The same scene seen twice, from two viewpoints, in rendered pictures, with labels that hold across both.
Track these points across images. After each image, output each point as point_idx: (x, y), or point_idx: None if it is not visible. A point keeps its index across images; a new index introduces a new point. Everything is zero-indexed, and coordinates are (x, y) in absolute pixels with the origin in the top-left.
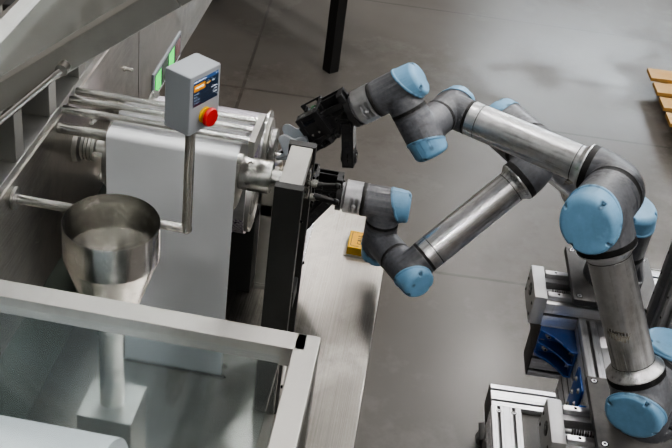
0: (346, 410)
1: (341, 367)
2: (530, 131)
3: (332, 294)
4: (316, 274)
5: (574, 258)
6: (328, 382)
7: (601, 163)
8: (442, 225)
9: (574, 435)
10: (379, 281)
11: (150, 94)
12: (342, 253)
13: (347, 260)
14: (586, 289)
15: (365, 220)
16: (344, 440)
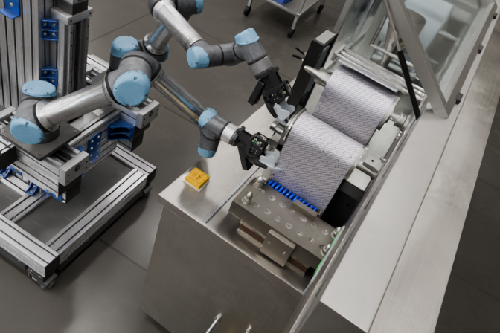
0: (257, 117)
1: (248, 131)
2: (184, 19)
3: (231, 162)
4: (233, 175)
5: (46, 149)
6: (258, 128)
7: None
8: (195, 100)
9: (147, 100)
10: (202, 158)
11: (367, 148)
12: (210, 181)
13: (210, 176)
14: (66, 131)
15: (178, 197)
16: (263, 109)
